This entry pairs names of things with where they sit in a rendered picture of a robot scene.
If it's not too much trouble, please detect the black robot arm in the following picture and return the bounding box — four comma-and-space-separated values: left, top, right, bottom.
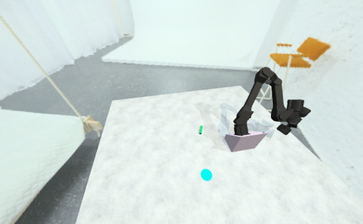
234, 67, 304, 136

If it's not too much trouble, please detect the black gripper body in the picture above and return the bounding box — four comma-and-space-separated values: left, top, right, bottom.
277, 107, 311, 135

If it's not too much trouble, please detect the cyan circle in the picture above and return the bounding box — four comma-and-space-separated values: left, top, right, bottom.
201, 169, 212, 180

